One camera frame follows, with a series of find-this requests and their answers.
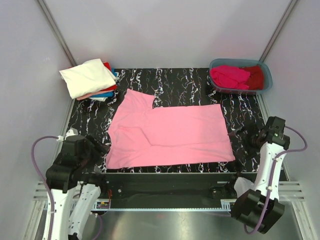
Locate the magenta crumpled t-shirt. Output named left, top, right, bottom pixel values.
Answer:
left=209, top=65, right=250, bottom=90

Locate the white folded t-shirt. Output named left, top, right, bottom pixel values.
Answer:
left=59, top=58, right=116, bottom=99

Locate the dark red crumpled t-shirt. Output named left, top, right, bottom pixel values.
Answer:
left=241, top=65, right=265, bottom=91

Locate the light pink t-shirt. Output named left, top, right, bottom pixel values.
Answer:
left=105, top=89, right=235, bottom=170

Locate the white slotted cable duct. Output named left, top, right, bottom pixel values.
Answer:
left=91, top=201, right=232, bottom=212

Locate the salmon folded t-shirt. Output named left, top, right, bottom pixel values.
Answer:
left=76, top=90, right=112, bottom=101

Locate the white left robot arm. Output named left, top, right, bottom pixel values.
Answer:
left=43, top=128, right=110, bottom=240

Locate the red folded t-shirt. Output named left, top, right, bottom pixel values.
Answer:
left=103, top=62, right=117, bottom=92

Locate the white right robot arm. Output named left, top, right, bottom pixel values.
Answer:
left=227, top=116, right=290, bottom=235

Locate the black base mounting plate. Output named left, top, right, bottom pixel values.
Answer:
left=81, top=172, right=245, bottom=207

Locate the grey-blue plastic basket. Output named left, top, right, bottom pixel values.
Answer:
left=209, top=58, right=273, bottom=95

